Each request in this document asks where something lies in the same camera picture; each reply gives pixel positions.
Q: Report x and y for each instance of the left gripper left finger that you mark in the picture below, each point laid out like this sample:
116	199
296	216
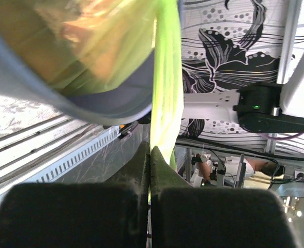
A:
105	214

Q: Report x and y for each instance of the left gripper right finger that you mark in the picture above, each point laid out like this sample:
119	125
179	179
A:
184	216

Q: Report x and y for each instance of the green plastic trash bag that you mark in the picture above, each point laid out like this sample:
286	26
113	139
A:
167	95

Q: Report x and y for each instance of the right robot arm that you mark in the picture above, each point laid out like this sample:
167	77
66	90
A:
260	108

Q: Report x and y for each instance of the blue trash bin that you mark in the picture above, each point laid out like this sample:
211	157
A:
127	103

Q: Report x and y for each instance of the crumpled brown paper trash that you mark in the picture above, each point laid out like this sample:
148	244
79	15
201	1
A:
87	46

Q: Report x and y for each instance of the metal base rail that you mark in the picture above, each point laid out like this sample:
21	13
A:
66	150

